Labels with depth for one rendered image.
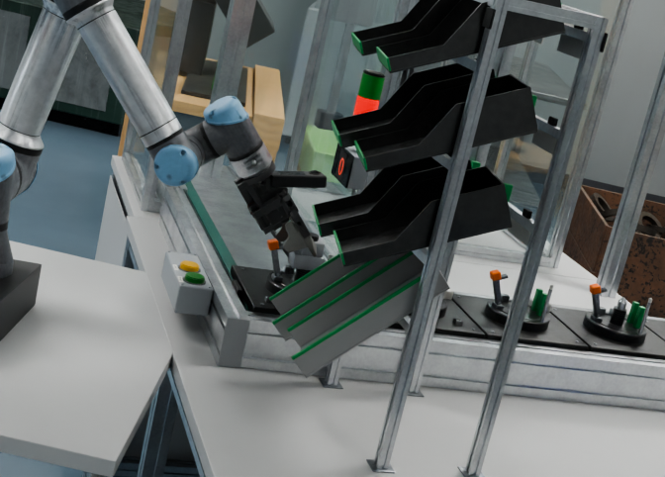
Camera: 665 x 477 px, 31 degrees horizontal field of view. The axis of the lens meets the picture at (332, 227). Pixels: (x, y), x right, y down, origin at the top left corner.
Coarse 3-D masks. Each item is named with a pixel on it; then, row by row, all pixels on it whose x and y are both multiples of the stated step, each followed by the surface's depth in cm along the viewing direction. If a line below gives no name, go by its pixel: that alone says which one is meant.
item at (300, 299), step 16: (336, 256) 220; (400, 256) 207; (320, 272) 220; (336, 272) 220; (352, 272) 207; (368, 272) 208; (288, 288) 220; (304, 288) 221; (320, 288) 221; (336, 288) 208; (288, 304) 221; (304, 304) 208; (320, 304) 209; (288, 320) 209; (288, 336) 210
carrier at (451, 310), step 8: (448, 296) 262; (448, 304) 259; (440, 312) 247; (448, 312) 253; (456, 312) 254; (440, 320) 247; (448, 320) 248; (464, 320) 250; (392, 328) 239; (400, 328) 239; (440, 328) 242; (448, 328) 243; (456, 328) 244; (464, 328) 245; (472, 328) 247; (472, 336) 244; (480, 336) 245
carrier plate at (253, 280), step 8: (232, 272) 250; (240, 272) 247; (248, 272) 249; (256, 272) 250; (264, 272) 251; (240, 280) 243; (248, 280) 244; (256, 280) 245; (264, 280) 246; (248, 288) 239; (256, 288) 240; (264, 288) 241; (248, 296) 234; (256, 296) 235; (264, 296) 236; (248, 304) 233; (256, 304) 231; (264, 304) 232; (272, 304) 233; (256, 312) 230; (264, 312) 230; (272, 312) 231
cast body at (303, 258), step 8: (320, 240) 241; (304, 248) 239; (320, 248) 240; (296, 256) 239; (304, 256) 239; (312, 256) 240; (320, 256) 240; (296, 264) 240; (304, 264) 240; (312, 264) 240; (320, 264) 241
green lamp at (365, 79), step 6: (366, 78) 252; (372, 78) 251; (378, 78) 252; (384, 78) 253; (360, 84) 254; (366, 84) 252; (372, 84) 252; (378, 84) 252; (360, 90) 253; (366, 90) 252; (372, 90) 252; (378, 90) 253; (360, 96) 253; (366, 96) 253; (372, 96) 252; (378, 96) 253
